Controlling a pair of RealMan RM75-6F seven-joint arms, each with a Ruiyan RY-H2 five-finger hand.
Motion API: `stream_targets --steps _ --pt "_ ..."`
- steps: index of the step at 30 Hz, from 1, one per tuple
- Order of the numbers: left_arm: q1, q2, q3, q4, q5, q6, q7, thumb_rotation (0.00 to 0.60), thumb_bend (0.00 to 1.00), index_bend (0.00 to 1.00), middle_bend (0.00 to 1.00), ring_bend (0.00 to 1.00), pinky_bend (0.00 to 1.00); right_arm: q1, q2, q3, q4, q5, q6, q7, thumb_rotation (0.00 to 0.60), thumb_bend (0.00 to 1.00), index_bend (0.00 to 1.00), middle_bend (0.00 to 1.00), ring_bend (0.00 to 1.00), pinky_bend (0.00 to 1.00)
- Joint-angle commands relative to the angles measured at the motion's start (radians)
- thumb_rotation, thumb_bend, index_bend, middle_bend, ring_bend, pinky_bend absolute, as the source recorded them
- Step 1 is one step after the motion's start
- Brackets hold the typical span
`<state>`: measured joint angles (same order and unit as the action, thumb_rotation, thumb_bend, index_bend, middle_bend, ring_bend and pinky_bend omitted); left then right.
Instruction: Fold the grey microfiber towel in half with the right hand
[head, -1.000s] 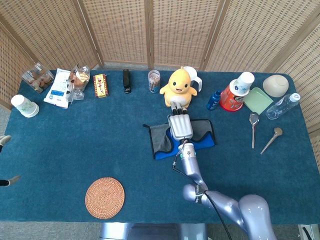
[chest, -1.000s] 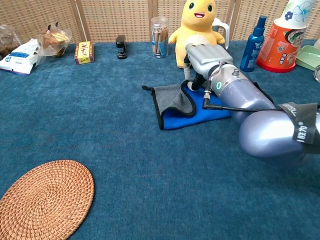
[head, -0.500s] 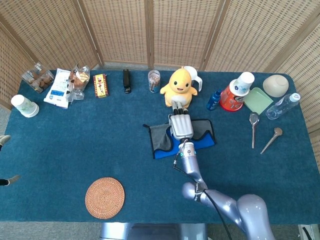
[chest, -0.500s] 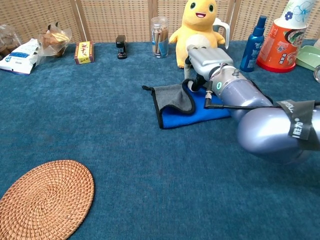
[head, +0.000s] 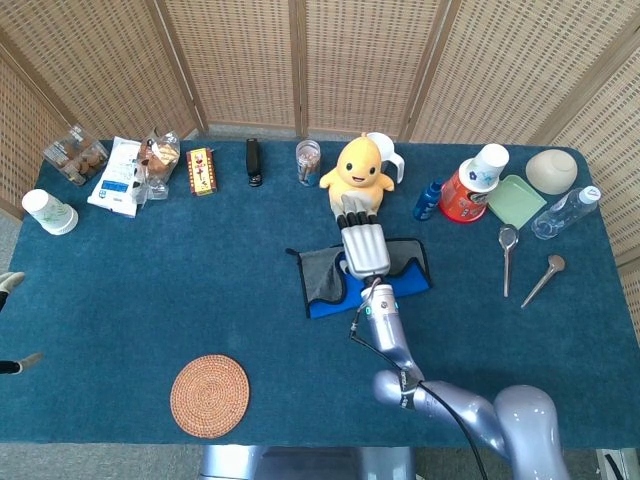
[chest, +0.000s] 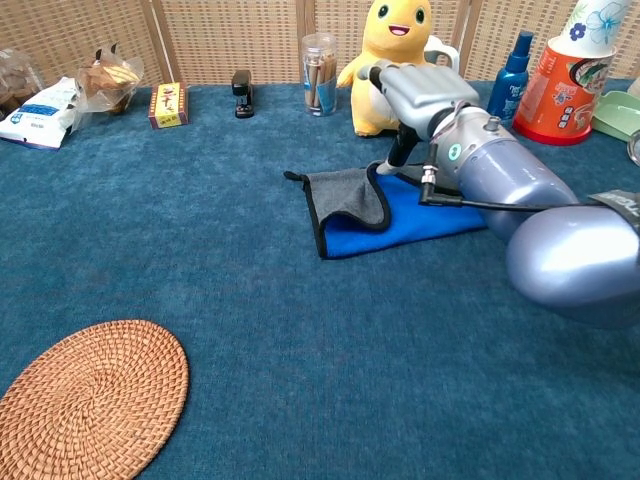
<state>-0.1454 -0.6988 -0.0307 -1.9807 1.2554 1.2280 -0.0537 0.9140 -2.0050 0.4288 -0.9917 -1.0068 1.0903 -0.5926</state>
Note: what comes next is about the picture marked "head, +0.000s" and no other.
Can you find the clear jar of biscuit sticks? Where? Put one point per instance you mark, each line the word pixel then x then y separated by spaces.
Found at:
pixel 307 162

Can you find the yellow and red box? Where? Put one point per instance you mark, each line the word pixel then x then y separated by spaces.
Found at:
pixel 202 172

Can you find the bread in clear bag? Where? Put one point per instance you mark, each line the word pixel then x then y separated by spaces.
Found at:
pixel 157 160

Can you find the rattan folding screen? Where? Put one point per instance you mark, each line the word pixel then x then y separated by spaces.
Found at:
pixel 240 60

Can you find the blue table cloth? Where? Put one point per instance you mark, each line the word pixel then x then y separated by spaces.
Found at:
pixel 150 290

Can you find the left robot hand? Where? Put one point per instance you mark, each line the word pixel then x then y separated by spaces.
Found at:
pixel 12 280

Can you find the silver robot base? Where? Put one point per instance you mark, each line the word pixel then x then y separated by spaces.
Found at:
pixel 235 462

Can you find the grey and blue cloth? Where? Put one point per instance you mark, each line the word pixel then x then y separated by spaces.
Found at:
pixel 320 275

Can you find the beige bowl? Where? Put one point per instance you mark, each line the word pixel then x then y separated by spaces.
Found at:
pixel 551 171

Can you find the metal spoon with round bowl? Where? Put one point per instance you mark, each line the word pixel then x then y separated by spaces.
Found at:
pixel 508 235

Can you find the white plastic pitcher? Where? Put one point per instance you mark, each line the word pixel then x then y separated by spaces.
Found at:
pixel 392 152

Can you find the clear box of pastries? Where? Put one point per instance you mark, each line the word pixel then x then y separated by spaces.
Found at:
pixel 75 157

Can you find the paper cup with green print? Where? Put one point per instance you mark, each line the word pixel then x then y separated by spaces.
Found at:
pixel 47 212

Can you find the paper cup with blue flowers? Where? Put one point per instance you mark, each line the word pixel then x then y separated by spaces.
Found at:
pixel 485 167

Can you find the white and blue snack bag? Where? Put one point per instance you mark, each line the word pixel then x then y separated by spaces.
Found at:
pixel 116 180

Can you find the blue spray bottle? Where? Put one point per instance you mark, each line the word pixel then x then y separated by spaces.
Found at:
pixel 426 202

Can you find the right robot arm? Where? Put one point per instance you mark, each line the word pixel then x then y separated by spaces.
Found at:
pixel 387 330

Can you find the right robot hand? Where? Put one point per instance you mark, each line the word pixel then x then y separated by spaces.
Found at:
pixel 365 250

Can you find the black stapler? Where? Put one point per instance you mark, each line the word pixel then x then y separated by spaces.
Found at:
pixel 254 162

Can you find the clear water bottle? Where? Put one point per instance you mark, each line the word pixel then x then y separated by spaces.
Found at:
pixel 562 215

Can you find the white equipment box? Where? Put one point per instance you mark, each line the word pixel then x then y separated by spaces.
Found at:
pixel 620 465

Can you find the green plastic tray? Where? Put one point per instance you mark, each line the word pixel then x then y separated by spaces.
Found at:
pixel 515 202

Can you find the yellow plush toy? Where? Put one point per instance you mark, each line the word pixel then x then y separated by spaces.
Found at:
pixel 357 167

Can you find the round woven rattan mat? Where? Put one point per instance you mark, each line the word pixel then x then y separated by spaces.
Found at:
pixel 210 395

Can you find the red instant noodle cup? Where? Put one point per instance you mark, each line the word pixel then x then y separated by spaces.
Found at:
pixel 462 202

